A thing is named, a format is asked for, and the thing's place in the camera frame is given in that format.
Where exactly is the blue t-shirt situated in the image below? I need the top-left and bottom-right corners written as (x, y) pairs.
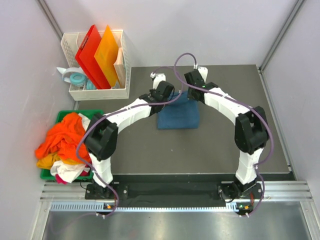
top-left (157, 91), bottom-right (200, 130)

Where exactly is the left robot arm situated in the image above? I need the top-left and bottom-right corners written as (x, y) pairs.
top-left (84, 80), bottom-right (174, 199)

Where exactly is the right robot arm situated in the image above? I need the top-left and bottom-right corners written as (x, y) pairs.
top-left (184, 67), bottom-right (270, 198)

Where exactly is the wooden board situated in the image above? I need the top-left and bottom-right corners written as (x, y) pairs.
top-left (113, 47), bottom-right (126, 88)

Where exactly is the orange plastic board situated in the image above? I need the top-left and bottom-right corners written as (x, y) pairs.
top-left (94, 25), bottom-right (119, 88)

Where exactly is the red plastic board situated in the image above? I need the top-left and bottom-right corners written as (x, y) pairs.
top-left (75, 25), bottom-right (111, 90)

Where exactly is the teal tape roll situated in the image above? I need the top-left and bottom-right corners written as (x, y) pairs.
top-left (69, 72), bottom-right (87, 87)

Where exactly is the green plastic crate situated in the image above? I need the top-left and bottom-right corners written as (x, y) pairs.
top-left (39, 109), bottom-right (105, 180)

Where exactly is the white slotted storage basket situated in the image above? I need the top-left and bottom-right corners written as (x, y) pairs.
top-left (60, 30), bottom-right (132, 101)

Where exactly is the orange t-shirt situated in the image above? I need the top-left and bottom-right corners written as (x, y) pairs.
top-left (35, 112), bottom-right (92, 165)

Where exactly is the yellow t-shirt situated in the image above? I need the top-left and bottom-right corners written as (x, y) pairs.
top-left (36, 152), bottom-right (61, 170)

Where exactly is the pink cloth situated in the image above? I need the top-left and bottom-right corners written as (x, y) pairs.
top-left (54, 170), bottom-right (91, 185)

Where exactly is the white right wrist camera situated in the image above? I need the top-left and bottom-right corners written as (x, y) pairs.
top-left (193, 64), bottom-right (209, 82)

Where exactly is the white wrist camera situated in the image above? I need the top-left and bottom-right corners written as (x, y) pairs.
top-left (193, 64), bottom-right (209, 82)
top-left (150, 72), bottom-right (166, 89)

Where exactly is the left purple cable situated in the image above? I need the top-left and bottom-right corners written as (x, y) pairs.
top-left (75, 65), bottom-right (185, 216)

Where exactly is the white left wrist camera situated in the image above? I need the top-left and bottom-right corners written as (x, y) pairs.
top-left (150, 72), bottom-right (166, 89)

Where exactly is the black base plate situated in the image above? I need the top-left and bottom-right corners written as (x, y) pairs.
top-left (85, 175), bottom-right (262, 207)

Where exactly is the aluminium frame rail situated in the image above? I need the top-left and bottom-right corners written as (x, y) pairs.
top-left (40, 181), bottom-right (313, 202)

